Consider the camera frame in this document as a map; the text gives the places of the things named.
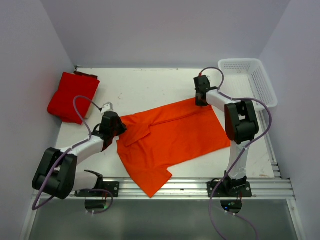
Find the aluminium mounting rail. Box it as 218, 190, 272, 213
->
32, 176, 296, 201

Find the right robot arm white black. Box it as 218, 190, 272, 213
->
194, 75, 259, 197

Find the folded red t shirt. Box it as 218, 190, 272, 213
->
47, 72, 100, 125

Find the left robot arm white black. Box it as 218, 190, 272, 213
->
31, 111, 127, 200

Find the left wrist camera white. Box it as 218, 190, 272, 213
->
100, 102, 114, 115

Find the white plastic basket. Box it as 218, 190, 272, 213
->
217, 58, 279, 114

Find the orange t shirt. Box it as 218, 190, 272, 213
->
117, 99, 231, 198

